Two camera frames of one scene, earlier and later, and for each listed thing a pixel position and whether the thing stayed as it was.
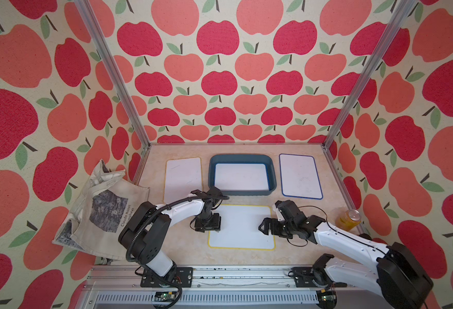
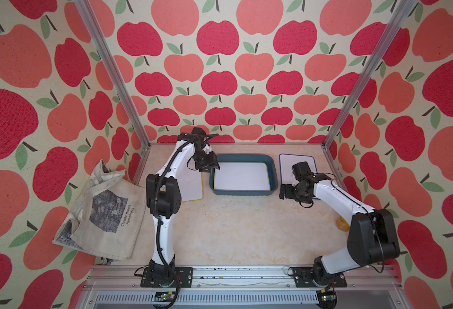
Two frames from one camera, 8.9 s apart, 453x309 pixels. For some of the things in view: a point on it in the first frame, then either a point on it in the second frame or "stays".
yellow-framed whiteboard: [239, 228] -> [244, 176]
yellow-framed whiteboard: [183, 177] stays
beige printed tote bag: [104, 210] stays
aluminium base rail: [120, 287] stays
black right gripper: [265, 223] -> [287, 191]
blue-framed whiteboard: [300, 177] stays
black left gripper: [216, 226] -> [212, 162]
